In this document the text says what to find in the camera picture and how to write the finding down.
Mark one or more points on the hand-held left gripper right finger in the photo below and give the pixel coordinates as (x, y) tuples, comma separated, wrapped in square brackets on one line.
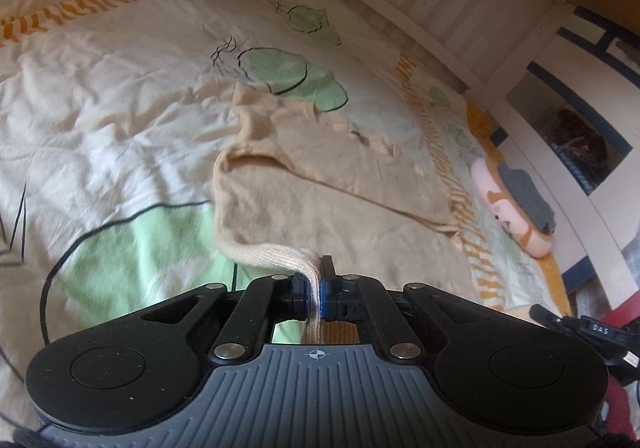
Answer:
[(328, 300)]

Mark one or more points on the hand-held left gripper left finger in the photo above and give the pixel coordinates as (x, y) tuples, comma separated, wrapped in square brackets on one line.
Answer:
[(300, 299)]

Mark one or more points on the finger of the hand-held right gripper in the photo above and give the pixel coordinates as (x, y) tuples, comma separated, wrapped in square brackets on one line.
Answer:
[(546, 314)]

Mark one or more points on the beige knit sweater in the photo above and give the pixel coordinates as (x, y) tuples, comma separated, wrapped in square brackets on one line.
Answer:
[(350, 228)]

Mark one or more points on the pink plush pillow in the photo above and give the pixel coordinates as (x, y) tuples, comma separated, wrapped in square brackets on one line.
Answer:
[(505, 220)]

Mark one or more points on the grey cloth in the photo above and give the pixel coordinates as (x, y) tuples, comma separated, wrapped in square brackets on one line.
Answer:
[(525, 198)]

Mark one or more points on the dark brown plush item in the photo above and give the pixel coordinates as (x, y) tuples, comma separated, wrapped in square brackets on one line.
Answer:
[(580, 135)]

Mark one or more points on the white and blue shelf unit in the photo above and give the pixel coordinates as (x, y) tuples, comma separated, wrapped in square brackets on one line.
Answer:
[(550, 72)]

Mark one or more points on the leaf print duvet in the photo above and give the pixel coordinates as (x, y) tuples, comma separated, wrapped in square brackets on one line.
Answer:
[(125, 102)]

